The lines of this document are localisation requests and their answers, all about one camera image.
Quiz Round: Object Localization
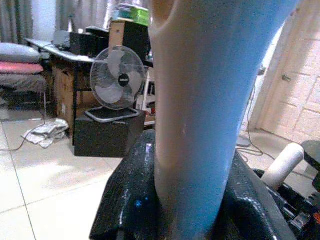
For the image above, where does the grey pillow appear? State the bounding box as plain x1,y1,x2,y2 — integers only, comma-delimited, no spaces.
0,42,41,64

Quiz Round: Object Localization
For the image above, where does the grey curtain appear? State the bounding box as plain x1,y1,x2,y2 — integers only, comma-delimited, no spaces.
0,0,34,46

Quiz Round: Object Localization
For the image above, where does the black printer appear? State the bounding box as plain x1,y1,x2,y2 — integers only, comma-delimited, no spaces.
69,25,111,58

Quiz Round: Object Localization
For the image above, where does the crumpled white newspaper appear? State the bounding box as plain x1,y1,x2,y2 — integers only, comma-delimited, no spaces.
21,118,70,149

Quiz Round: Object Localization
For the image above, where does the white cylindrical stick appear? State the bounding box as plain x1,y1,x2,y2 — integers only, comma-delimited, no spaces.
259,143,305,191

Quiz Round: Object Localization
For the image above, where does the white panelled door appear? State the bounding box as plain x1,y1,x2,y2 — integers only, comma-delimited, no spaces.
253,0,320,152

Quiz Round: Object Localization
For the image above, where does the brown cardboard box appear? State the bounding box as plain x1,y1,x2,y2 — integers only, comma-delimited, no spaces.
50,63,102,132

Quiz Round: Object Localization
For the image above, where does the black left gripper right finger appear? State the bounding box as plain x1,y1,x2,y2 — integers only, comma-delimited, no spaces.
217,149,299,240

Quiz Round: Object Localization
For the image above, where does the black box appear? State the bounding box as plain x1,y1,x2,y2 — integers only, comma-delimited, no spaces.
73,110,148,159

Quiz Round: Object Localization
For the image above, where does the thin grey floor cable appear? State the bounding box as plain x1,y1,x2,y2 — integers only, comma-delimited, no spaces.
0,109,47,152

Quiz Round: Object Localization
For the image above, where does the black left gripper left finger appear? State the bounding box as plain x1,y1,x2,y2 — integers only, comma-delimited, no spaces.
89,130,163,240

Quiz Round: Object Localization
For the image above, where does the grey round floor fan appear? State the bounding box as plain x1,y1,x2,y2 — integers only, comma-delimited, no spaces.
84,45,147,124

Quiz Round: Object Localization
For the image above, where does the pink cushion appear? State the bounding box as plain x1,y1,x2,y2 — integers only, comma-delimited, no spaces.
0,61,45,75

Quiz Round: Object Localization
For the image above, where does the green and white packet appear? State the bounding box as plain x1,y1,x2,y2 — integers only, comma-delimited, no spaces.
111,2,151,26

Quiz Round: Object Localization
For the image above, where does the black desk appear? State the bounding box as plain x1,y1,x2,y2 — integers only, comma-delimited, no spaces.
23,37,154,146

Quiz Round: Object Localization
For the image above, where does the dark floor cable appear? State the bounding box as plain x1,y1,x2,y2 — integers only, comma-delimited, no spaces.
236,82,276,162

